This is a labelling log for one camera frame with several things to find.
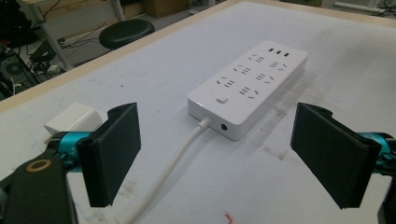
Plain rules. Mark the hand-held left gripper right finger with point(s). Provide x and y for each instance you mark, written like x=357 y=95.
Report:
x=333 y=155

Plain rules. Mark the white charger plug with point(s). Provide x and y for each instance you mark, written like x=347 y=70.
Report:
x=73 y=119

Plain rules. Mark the white metal table leg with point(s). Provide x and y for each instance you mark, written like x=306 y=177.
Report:
x=46 y=32

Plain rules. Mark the white power strip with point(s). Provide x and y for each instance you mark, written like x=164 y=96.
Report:
x=249 y=90

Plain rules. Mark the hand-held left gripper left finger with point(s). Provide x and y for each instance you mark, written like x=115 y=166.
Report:
x=109 y=155

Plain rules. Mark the white metal stool leg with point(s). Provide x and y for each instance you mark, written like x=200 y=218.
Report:
x=117 y=9

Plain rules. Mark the black round stool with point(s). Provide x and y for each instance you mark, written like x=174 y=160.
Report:
x=126 y=32

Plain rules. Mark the black computer case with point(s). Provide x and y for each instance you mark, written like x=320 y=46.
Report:
x=14 y=73

